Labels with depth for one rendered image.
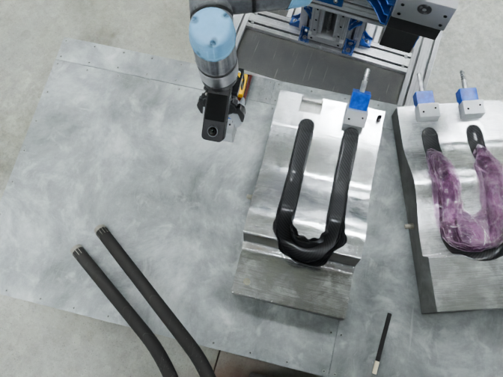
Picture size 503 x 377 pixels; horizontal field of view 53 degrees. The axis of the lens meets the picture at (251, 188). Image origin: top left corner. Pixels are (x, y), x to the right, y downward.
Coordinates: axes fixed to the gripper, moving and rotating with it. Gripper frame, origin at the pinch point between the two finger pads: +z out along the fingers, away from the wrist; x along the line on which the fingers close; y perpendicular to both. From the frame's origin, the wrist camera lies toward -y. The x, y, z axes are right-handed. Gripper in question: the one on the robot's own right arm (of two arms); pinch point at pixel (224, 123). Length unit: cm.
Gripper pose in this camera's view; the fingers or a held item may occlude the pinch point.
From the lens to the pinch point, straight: 116.6
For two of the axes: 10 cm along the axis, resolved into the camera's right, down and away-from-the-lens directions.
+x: -9.7, -2.2, 0.9
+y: 2.3, -9.4, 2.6
